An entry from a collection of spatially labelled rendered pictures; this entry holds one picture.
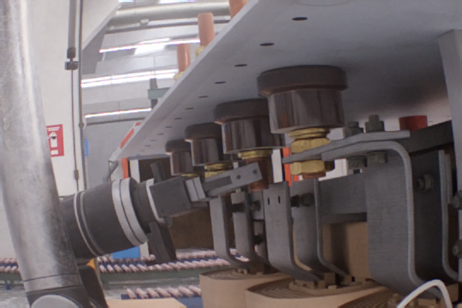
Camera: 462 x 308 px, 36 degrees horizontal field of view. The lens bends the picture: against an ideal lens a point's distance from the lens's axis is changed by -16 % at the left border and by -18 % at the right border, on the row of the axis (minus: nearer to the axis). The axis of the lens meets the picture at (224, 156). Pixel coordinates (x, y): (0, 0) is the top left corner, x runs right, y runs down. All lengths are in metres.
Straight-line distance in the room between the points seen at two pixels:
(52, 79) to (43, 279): 10.57
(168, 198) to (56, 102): 10.40
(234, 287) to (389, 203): 0.76
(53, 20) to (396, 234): 11.17
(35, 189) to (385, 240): 0.52
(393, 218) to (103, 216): 0.56
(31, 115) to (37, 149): 0.05
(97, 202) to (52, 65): 10.46
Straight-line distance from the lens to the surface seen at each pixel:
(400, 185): 0.73
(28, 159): 1.09
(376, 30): 0.72
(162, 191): 1.16
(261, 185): 1.19
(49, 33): 11.76
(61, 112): 11.51
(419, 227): 0.80
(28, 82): 1.13
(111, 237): 1.20
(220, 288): 1.52
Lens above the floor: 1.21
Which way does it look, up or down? 4 degrees up
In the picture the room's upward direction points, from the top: 6 degrees counter-clockwise
